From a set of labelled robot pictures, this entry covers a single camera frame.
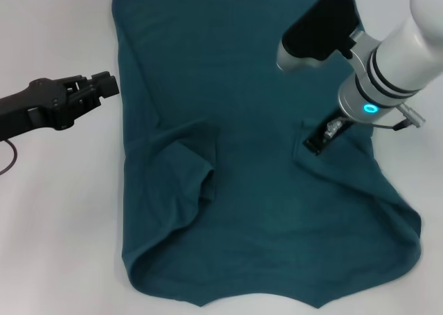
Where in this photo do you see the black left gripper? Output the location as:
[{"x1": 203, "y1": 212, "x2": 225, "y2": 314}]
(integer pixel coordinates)
[{"x1": 0, "y1": 71, "x2": 121, "y2": 142}]

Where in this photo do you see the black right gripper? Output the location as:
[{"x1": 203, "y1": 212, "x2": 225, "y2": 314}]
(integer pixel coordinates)
[{"x1": 302, "y1": 108, "x2": 354, "y2": 156}]

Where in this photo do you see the blue t-shirt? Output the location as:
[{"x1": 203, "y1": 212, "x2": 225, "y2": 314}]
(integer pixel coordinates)
[{"x1": 111, "y1": 0, "x2": 424, "y2": 290}]

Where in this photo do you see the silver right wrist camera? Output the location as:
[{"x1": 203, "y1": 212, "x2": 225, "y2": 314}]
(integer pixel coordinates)
[{"x1": 275, "y1": 0, "x2": 363, "y2": 73}]

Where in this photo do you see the left arm cable with plug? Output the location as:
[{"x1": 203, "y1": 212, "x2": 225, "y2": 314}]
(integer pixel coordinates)
[{"x1": 0, "y1": 139, "x2": 19, "y2": 177}]

